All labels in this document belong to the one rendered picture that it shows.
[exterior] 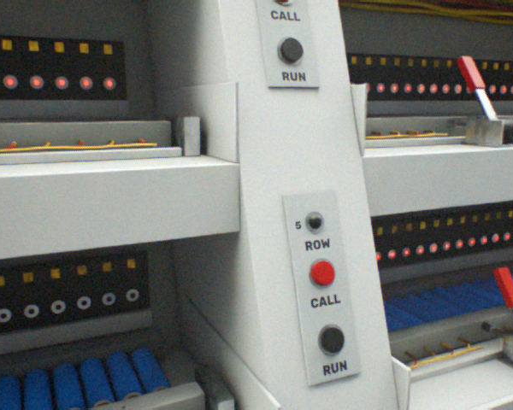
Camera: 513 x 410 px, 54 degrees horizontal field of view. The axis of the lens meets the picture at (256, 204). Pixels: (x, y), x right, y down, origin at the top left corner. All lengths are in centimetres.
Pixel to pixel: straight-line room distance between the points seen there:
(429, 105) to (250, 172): 38
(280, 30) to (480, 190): 21
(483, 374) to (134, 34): 45
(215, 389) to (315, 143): 18
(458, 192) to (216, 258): 20
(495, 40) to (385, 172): 49
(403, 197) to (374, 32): 34
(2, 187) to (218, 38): 16
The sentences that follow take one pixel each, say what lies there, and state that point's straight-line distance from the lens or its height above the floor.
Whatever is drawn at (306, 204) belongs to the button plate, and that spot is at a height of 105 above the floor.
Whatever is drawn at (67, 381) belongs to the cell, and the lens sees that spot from 42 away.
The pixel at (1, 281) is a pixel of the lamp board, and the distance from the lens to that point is 45.
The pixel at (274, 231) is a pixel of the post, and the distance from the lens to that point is 32.
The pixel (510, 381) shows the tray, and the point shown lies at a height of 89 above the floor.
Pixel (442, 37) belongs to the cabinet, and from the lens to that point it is 76.
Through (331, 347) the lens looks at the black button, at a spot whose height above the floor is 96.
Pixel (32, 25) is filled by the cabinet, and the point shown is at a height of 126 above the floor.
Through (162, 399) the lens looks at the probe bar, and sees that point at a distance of 37.
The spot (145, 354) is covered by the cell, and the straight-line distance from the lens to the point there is 44.
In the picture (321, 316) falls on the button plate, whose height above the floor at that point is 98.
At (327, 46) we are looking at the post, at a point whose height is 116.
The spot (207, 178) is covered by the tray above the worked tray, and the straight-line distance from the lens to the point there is 31.
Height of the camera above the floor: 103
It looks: 5 degrees up
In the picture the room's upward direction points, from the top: 7 degrees counter-clockwise
